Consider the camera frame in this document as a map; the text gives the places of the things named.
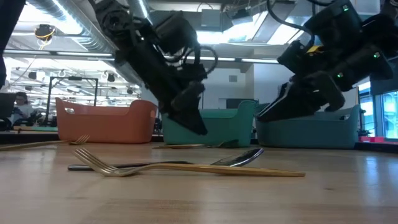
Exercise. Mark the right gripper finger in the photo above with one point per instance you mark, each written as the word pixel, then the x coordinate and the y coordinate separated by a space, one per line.
pixel 292 105
pixel 286 88

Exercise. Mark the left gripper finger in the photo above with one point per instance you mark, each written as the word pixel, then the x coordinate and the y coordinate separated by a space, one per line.
pixel 191 121
pixel 188 96

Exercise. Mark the gold fork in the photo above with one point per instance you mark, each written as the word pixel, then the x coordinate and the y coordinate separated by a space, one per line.
pixel 180 146
pixel 217 169
pixel 31 144

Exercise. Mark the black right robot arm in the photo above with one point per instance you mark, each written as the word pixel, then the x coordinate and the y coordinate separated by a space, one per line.
pixel 373 37

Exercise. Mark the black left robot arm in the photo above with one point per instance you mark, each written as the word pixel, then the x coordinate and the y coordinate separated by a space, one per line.
pixel 124 18

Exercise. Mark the yellow tag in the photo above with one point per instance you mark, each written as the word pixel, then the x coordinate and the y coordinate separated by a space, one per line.
pixel 315 49

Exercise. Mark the blue-grey plastic bin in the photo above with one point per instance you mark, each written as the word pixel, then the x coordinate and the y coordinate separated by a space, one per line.
pixel 311 133

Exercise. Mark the green plastic bin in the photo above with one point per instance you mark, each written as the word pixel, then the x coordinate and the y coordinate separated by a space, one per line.
pixel 224 130

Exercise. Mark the long ceiling light strip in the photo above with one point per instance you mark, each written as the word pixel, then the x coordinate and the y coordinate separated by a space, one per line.
pixel 258 60

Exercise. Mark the dark cabinet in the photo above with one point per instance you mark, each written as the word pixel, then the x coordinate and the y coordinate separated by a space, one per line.
pixel 234 103

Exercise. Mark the orange plastic bin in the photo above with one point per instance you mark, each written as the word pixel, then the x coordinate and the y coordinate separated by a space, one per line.
pixel 105 124

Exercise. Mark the red box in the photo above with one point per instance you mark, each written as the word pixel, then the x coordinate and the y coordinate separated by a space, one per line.
pixel 371 139

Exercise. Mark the person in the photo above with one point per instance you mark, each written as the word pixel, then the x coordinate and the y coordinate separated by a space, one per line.
pixel 21 109

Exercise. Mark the dark monitor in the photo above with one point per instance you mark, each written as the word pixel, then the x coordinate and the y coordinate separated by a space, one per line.
pixel 7 107

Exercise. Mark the silver ceiling duct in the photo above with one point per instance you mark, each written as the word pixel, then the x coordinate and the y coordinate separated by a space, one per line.
pixel 141 9

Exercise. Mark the black frame stand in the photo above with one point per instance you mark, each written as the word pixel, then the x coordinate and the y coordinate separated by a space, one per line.
pixel 49 99

